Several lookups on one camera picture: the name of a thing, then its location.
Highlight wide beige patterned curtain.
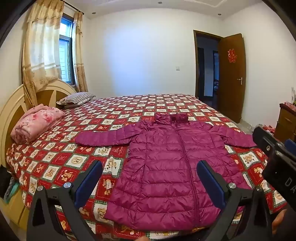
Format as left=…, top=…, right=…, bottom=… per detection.
left=21, top=0, right=64, bottom=109

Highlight purple down jacket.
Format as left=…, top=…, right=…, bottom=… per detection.
left=75, top=113, right=257, bottom=231

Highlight brown wooden cabinet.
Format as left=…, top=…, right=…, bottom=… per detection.
left=273, top=103, right=296, bottom=144

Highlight person's right hand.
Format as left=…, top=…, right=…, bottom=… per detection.
left=272, top=208, right=289, bottom=235

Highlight brown wooden door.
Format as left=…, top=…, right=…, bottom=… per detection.
left=218, top=34, right=245, bottom=124

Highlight red patterned bed sheet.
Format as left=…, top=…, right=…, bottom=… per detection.
left=6, top=94, right=288, bottom=240

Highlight cream wooden bed headboard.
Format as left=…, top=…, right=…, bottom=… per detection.
left=0, top=79, right=78, bottom=168

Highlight striped pillow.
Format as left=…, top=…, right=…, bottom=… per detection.
left=56, top=92, right=96, bottom=108

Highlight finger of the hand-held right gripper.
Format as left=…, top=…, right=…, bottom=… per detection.
left=253, top=126, right=286, bottom=160
left=284, top=139, right=296, bottom=155

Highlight pink folded blanket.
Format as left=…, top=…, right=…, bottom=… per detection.
left=10, top=104, right=66, bottom=143

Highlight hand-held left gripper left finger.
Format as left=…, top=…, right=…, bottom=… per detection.
left=26, top=160, right=103, bottom=241

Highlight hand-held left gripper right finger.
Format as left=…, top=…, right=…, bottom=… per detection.
left=196, top=160, right=273, bottom=241

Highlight dark cloth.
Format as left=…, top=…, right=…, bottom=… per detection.
left=0, top=166, right=20, bottom=204

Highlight dark wooden door frame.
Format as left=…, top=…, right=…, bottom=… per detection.
left=193, top=30, right=224, bottom=102

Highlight red gift packages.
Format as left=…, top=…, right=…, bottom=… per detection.
left=263, top=125, right=276, bottom=136

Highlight window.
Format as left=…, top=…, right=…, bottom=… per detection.
left=59, top=13, right=76, bottom=85

